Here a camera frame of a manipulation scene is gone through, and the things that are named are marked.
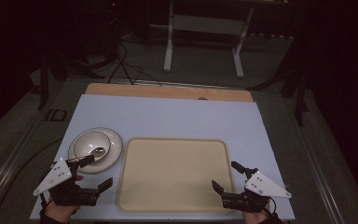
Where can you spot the person's right sleeve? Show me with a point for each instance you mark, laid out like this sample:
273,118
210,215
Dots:
273,219

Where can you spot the white plate with dark rim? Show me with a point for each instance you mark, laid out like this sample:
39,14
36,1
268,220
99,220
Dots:
115,146

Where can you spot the beige tray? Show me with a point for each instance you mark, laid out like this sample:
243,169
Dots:
174,174

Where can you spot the light blue table mat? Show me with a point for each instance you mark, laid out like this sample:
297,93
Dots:
174,116

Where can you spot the person's left sleeve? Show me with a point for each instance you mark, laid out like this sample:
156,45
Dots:
48,220

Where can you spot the person's sleeve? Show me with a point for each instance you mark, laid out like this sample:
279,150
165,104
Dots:
48,220
273,219

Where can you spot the white metal stand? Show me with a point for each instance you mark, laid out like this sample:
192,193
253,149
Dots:
168,46

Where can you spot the person's right hand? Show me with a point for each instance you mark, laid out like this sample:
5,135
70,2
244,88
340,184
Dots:
256,217

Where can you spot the black floor socket box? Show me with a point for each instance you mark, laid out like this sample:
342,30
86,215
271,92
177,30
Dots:
56,115

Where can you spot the metal spoon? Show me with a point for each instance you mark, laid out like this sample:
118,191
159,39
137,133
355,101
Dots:
98,151

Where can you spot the person's left hand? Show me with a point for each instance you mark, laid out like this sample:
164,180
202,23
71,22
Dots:
59,213

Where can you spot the metal floor rail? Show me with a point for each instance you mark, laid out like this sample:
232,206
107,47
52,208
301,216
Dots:
318,174
9,161

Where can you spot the white bowl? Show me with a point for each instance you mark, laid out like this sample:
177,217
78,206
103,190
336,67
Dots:
88,141

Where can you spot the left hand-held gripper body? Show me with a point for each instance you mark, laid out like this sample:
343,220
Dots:
62,186

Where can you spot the black stand leg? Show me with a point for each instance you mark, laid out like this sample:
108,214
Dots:
44,81
300,99

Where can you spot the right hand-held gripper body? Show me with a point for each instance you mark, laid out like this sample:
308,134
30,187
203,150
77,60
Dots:
261,186

